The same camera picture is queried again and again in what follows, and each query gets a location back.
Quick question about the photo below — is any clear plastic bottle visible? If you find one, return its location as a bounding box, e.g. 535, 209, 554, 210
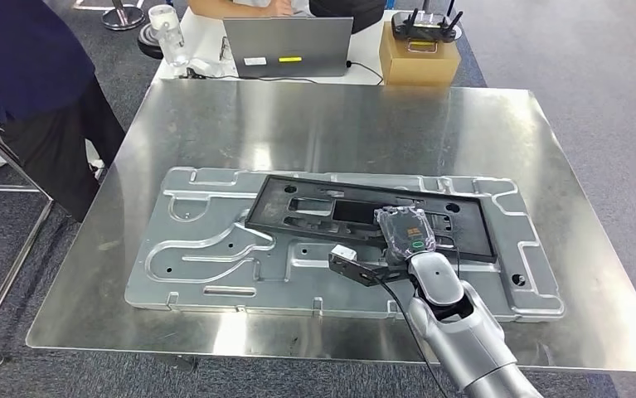
147, 4, 191, 68

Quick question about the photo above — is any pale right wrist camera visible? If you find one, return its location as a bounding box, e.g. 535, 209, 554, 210
327, 244, 410, 289

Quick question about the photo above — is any black plastic frame part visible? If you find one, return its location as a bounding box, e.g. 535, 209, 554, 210
244, 173, 500, 265

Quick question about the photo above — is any white desk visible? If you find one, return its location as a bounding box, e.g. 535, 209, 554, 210
151, 6, 387, 87

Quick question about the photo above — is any black remote controller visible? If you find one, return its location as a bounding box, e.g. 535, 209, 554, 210
390, 6, 465, 45

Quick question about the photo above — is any round black stanchion base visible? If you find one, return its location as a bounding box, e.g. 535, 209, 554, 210
136, 22, 166, 61

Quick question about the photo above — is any grey laptop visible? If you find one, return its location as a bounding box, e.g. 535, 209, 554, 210
221, 15, 355, 80

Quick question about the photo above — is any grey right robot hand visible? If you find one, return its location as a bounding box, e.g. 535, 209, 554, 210
375, 206, 439, 268

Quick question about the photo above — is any stamped silver metal panel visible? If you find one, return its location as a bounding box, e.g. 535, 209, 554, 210
124, 165, 567, 323

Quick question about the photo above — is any round chrome stanchion base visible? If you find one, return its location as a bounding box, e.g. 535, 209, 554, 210
100, 0, 147, 32

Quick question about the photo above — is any clear plastic bag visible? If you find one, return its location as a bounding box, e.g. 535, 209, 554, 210
185, 55, 226, 79

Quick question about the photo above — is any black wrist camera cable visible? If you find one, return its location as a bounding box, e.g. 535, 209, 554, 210
376, 279, 452, 398

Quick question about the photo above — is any steel side table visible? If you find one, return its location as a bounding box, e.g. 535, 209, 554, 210
0, 112, 55, 366

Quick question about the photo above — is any person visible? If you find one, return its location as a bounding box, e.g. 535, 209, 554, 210
0, 0, 128, 224

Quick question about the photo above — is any brown cardboard box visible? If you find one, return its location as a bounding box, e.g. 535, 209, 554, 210
377, 21, 463, 87

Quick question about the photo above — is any steel workbench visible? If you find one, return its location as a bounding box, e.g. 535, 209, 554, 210
25, 78, 636, 376

